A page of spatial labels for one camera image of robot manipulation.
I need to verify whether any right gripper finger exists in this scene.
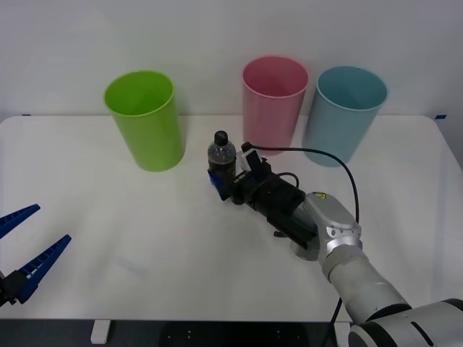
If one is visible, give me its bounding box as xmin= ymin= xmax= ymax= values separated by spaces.
xmin=207 ymin=168 xmax=236 ymax=203

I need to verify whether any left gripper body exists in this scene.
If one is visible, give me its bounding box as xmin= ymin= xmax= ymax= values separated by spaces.
xmin=0 ymin=273 xmax=14 ymax=309

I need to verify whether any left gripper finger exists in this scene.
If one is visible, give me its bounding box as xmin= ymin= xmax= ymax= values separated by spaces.
xmin=0 ymin=203 xmax=41 ymax=240
xmin=4 ymin=234 xmax=72 ymax=305

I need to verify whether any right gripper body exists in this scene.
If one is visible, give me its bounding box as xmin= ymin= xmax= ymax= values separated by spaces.
xmin=230 ymin=161 xmax=276 ymax=206

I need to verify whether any dark drink bottle black cap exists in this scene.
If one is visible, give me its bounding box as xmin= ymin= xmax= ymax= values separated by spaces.
xmin=207 ymin=129 xmax=238 ymax=189

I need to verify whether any pink plastic bin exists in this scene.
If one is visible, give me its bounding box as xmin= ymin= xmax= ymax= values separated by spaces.
xmin=241 ymin=56 xmax=310 ymax=157

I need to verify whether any green plastic bin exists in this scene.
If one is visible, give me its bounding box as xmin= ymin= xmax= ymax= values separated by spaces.
xmin=103 ymin=69 xmax=186 ymax=173

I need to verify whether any white table leg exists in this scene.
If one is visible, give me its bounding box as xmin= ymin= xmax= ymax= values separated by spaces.
xmin=90 ymin=320 xmax=111 ymax=344
xmin=334 ymin=322 xmax=354 ymax=347

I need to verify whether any pale blue plastic bin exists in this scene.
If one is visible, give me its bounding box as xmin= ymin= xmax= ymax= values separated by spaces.
xmin=302 ymin=65 xmax=388 ymax=168

